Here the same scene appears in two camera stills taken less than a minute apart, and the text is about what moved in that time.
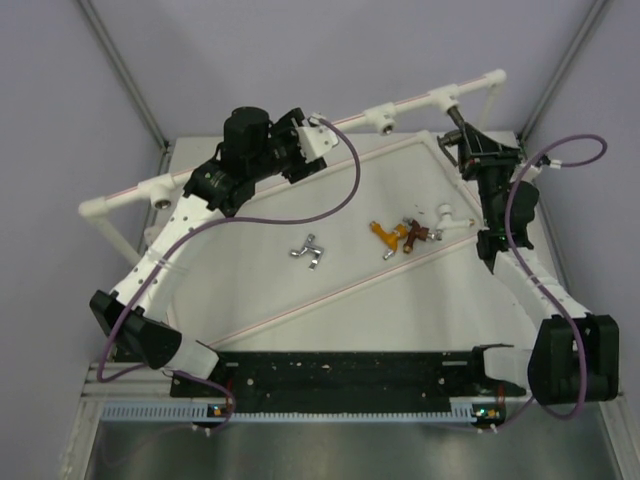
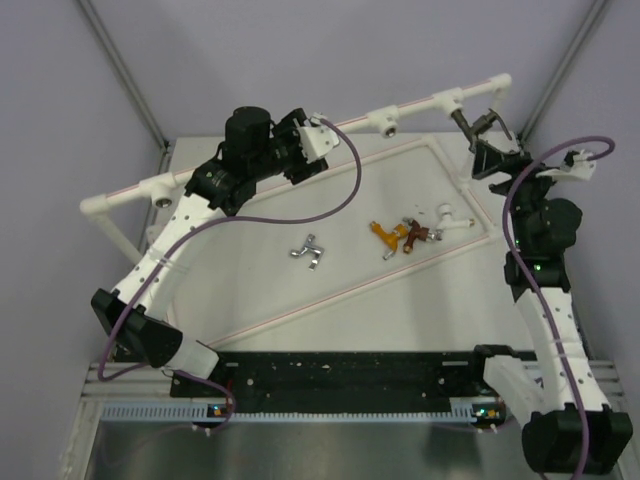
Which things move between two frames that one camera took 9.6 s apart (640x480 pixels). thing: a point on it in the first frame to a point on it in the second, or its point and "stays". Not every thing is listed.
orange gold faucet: [390, 238] stays
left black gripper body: [286, 152] stays
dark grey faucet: [452, 137] to [480, 125]
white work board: [378, 252] stays
